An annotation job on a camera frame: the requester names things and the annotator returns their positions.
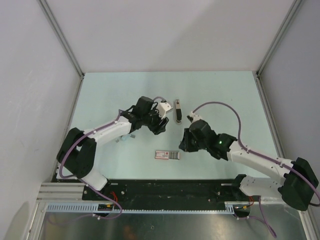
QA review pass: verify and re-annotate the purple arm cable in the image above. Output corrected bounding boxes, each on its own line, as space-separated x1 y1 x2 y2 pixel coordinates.
191 101 320 238
47 96 166 223

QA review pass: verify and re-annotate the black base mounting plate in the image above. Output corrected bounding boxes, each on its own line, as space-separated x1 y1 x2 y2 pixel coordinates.
81 178 262 211

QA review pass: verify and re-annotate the left aluminium corner post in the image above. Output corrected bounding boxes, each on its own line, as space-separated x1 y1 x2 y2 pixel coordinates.
36 0 84 79

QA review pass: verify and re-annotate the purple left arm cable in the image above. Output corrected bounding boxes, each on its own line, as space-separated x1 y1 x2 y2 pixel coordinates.
47 96 166 223

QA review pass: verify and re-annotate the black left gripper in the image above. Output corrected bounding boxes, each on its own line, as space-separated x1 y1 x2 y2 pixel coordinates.
141 105 169 135

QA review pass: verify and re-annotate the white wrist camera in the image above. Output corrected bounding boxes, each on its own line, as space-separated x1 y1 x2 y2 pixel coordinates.
187 111 203 123
156 101 173 119

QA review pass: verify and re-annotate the right aluminium corner post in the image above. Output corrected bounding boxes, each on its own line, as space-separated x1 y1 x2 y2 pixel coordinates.
255 0 305 77

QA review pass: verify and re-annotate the red white staple box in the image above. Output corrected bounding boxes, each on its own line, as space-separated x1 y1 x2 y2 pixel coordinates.
154 150 181 160

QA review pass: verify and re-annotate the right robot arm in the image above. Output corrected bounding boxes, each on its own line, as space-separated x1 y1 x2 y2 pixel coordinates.
179 117 319 211

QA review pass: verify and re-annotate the grey slotted cable duct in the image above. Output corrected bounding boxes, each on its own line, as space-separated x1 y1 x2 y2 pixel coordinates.
45 202 235 215

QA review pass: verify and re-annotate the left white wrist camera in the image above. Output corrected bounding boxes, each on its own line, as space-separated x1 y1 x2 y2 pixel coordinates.
156 101 173 119

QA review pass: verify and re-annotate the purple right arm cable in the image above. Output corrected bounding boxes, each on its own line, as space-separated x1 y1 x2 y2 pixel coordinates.
191 101 320 238

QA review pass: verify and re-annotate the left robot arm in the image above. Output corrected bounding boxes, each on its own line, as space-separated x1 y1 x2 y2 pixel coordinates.
56 96 173 200

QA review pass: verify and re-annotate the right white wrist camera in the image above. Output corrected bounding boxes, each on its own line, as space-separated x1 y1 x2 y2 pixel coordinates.
187 111 203 123

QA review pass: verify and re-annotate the aluminium corner post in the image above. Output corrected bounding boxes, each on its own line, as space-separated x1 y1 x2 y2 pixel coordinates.
255 0 305 77
36 0 84 79

